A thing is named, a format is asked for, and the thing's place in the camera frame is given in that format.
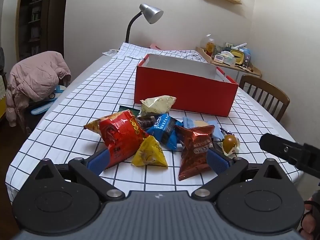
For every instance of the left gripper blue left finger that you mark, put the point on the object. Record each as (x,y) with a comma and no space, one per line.
(98,161)

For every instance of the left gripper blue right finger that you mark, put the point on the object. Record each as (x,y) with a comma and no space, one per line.
(217,161)

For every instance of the brown copper snack bag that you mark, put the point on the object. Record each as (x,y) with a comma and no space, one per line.
(196,142)

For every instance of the red orange chips bag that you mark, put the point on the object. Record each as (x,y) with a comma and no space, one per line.
(121,133)

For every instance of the blue cookie packet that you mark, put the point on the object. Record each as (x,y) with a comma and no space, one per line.
(164,131)

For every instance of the cream gold snack bag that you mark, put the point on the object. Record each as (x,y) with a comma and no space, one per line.
(157,105)

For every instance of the person's right hand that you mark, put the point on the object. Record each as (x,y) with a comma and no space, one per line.
(310,221)

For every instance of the braised egg packet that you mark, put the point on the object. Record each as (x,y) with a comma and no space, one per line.
(230,144)

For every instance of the light blue snack packet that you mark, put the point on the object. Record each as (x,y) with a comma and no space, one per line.
(190,123)

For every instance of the yellow triangular snack packet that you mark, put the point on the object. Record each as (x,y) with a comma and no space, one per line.
(149,153)

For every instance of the dark brown snack packet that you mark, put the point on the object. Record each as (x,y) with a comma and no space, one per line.
(147,121)

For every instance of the dark green snack packet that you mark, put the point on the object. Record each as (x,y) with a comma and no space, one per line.
(128,109)

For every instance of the brown wooden chair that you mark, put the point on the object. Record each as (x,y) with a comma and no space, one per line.
(270,97)

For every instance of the red cardboard box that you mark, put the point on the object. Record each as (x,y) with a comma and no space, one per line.
(198,87)

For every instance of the wooden side cabinet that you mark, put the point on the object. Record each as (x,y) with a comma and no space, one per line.
(247,67)

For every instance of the white digital timer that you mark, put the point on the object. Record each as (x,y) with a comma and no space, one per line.
(219,58)

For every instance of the green tissue box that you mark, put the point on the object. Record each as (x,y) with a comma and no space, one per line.
(228,58)

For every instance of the pink puffer jacket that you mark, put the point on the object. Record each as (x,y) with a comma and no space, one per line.
(34,79)

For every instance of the orange liquid bottle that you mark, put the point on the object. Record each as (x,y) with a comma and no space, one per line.
(210,47)

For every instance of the pink object behind table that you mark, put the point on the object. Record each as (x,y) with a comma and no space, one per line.
(154,46)

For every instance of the dark wooden bookshelf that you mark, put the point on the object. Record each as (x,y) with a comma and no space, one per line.
(39,27)

